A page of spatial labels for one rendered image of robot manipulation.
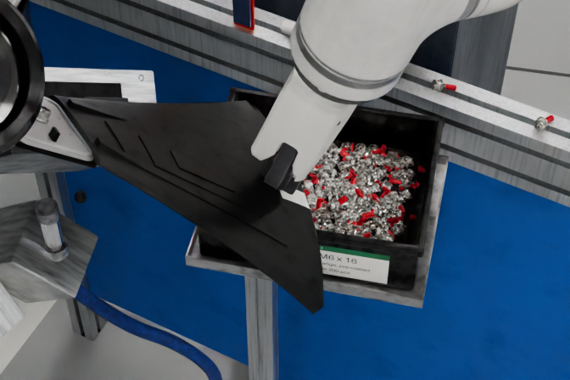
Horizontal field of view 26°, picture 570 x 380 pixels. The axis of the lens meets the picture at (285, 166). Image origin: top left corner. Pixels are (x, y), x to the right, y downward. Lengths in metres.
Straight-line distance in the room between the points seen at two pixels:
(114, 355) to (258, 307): 0.75
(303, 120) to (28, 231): 0.29
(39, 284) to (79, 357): 1.04
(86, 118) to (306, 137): 0.17
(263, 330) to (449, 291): 0.26
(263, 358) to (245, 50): 0.36
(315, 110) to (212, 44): 0.51
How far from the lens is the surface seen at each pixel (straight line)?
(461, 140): 1.29
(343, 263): 1.16
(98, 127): 0.93
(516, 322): 1.53
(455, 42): 1.37
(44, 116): 0.91
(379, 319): 1.65
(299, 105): 0.87
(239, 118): 1.08
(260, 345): 1.45
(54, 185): 1.79
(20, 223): 1.06
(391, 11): 0.79
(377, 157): 1.23
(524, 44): 2.59
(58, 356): 2.12
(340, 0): 0.80
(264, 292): 1.34
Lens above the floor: 1.79
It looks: 50 degrees down
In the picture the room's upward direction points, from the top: straight up
